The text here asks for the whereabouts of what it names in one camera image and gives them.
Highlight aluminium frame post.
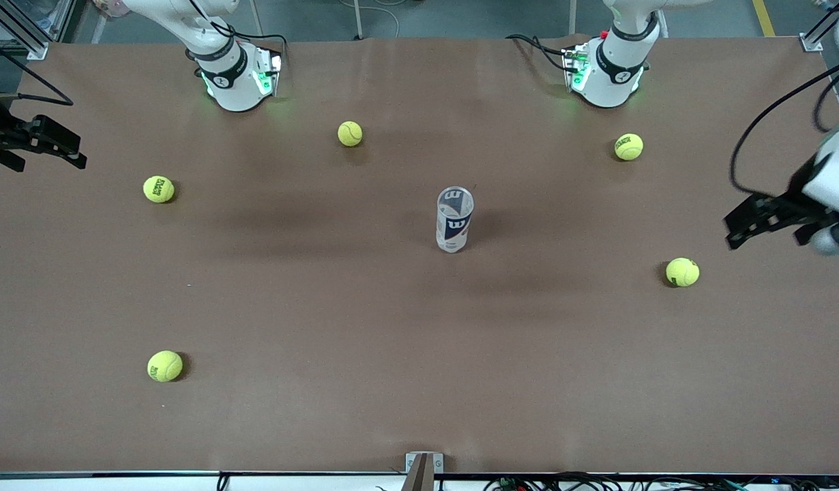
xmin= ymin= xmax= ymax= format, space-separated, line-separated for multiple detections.
xmin=0 ymin=0 xmax=76 ymax=61
xmin=800 ymin=0 xmax=839 ymax=53

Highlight grey metal table bracket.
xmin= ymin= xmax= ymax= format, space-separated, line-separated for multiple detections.
xmin=404 ymin=451 xmax=445 ymax=491

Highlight clear Wilson tennis ball can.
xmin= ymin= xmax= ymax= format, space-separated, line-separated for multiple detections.
xmin=436 ymin=185 xmax=475 ymax=254

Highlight black right base cable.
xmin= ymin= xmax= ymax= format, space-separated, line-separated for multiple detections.
xmin=184 ymin=0 xmax=289 ymax=69

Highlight black left base cables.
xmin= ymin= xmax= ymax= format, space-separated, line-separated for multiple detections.
xmin=507 ymin=33 xmax=572 ymax=72

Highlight tangled black cable bundle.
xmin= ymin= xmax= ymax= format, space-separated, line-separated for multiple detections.
xmin=484 ymin=472 xmax=839 ymax=491

